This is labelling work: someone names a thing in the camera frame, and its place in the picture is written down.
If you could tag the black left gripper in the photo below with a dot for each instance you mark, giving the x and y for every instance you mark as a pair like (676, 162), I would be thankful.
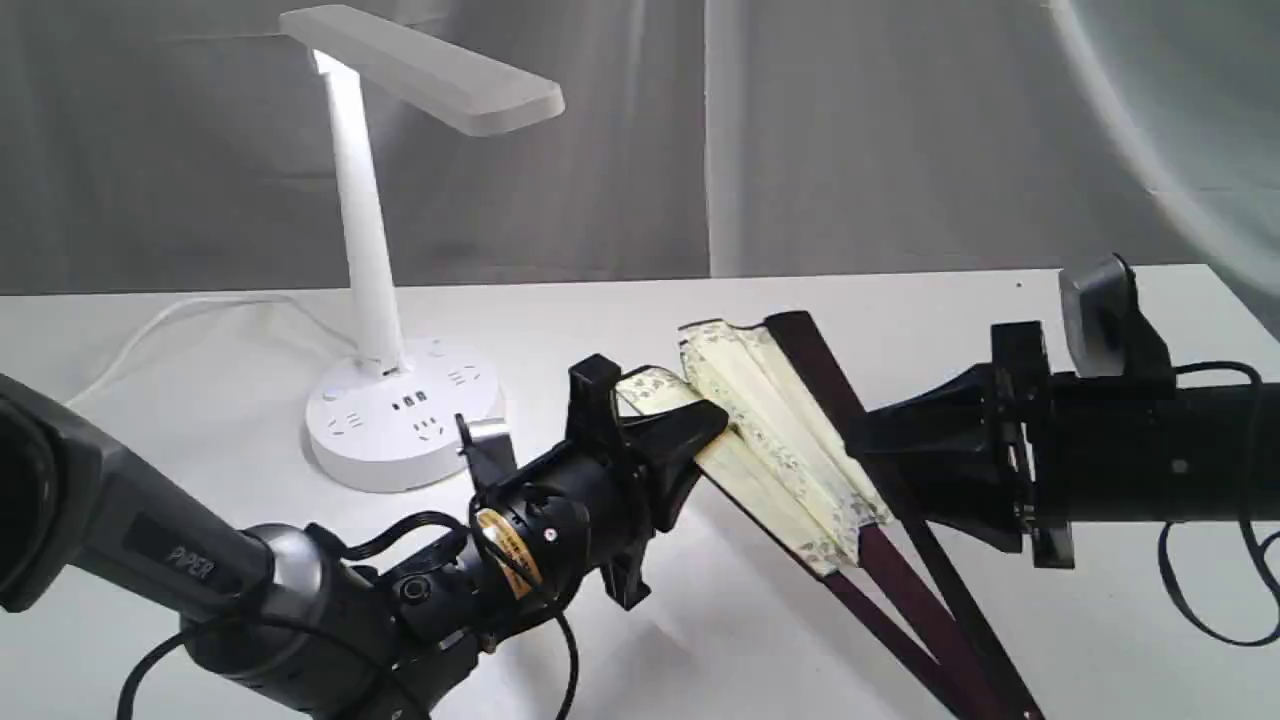
(592, 502)

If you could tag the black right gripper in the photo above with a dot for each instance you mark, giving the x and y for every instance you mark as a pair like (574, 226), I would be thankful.
(971, 468)

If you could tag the cream folding paper fan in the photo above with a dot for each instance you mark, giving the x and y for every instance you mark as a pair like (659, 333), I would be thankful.
(785, 461)

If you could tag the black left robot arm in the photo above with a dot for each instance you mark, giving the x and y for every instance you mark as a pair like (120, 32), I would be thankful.
(383, 629)

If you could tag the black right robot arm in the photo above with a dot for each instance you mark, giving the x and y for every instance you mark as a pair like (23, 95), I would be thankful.
(1131, 449)

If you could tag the white desk lamp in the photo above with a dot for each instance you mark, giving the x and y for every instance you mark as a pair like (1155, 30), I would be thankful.
(382, 419)

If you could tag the grey backdrop curtain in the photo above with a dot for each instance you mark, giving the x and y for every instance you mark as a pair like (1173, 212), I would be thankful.
(183, 145)

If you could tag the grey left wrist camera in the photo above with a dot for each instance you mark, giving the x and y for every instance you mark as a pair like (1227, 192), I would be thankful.
(488, 451)

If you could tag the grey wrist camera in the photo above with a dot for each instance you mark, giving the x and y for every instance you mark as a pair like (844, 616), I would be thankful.
(1108, 335)
(488, 451)

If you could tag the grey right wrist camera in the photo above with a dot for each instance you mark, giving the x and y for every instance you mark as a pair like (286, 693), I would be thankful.
(1108, 335)

